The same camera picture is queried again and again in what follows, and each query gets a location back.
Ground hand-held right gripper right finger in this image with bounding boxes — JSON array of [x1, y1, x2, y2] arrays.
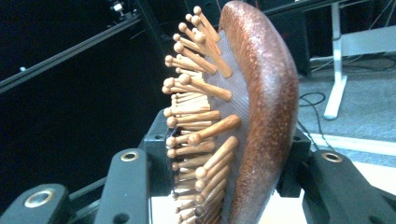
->
[[276, 128, 390, 224]]

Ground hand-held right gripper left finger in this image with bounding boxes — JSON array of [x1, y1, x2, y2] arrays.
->
[[93, 109, 176, 224]]

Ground wooden paddle hairbrush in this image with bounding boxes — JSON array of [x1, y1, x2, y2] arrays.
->
[[162, 0, 301, 224]]

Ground black metal stand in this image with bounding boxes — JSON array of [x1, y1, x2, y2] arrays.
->
[[0, 0, 171, 95]]

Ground looped black floor cable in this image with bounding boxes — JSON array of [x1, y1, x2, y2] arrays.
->
[[298, 91, 336, 151]]

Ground white desk frame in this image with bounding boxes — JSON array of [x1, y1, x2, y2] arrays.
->
[[322, 0, 396, 121]]

